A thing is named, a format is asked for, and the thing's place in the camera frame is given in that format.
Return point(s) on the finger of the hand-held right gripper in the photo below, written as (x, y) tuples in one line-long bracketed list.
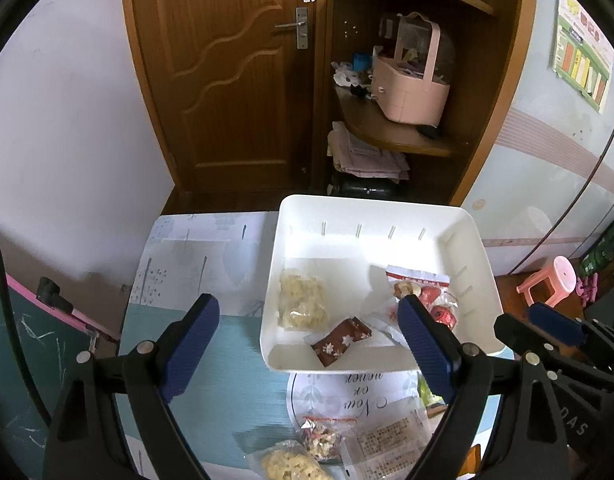
[(512, 332), (557, 325)]

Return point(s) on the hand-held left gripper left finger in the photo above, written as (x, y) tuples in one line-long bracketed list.
[(189, 345)]

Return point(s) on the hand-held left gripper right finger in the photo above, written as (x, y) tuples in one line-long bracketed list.
[(427, 345)]

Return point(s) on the white plastic tray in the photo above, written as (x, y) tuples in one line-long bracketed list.
[(337, 250)]

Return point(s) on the clear packet of red snacks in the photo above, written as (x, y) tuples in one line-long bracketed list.
[(427, 287)]

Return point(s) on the small pink toy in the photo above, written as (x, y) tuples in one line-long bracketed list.
[(587, 287)]

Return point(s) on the green snack packet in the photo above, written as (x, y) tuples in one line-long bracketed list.
[(426, 394)]

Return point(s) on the black box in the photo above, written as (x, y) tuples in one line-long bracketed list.
[(604, 305)]

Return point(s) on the pink plastic stool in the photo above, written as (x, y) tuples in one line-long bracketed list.
[(557, 272)]

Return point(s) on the teal table runner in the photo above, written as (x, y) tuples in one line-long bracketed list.
[(237, 385)]

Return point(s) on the white leaf-print tablecloth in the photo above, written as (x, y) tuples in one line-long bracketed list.
[(197, 260)]

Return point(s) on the round white floral placemat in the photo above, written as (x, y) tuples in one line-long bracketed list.
[(357, 395)]

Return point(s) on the brown floral snack packet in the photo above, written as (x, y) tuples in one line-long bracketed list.
[(339, 342)]

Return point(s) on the green bag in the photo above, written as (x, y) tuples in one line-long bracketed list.
[(604, 250)]

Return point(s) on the clear packet with printed label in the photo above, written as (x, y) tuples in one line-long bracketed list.
[(387, 440)]

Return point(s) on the pale cracker packet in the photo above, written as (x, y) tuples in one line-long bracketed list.
[(287, 465), (302, 300)]

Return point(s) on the clear mixed snack packet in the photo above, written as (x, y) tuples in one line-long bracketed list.
[(322, 440)]

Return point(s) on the black clamp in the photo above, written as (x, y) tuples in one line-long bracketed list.
[(52, 292)]

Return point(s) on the pale sliding wardrobe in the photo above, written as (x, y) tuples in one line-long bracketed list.
[(537, 160)]

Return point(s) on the black pot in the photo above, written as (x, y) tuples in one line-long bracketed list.
[(367, 189)]

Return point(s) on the folded pink towels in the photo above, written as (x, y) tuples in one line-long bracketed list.
[(367, 157)]

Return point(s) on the wooden corner shelf unit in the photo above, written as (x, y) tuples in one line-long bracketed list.
[(397, 132)]

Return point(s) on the pink storage basket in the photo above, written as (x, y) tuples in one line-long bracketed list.
[(412, 95)]

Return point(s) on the brown wooden door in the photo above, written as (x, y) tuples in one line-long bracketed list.
[(212, 85)]

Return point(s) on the white patterned cloth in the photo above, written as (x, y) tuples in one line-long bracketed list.
[(344, 75)]

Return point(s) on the blue cup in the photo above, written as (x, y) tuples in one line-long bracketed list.
[(362, 62)]

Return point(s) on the green chalkboard with pink frame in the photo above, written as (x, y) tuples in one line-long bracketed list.
[(17, 360)]

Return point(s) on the wall poster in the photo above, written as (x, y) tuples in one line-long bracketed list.
[(582, 55)]

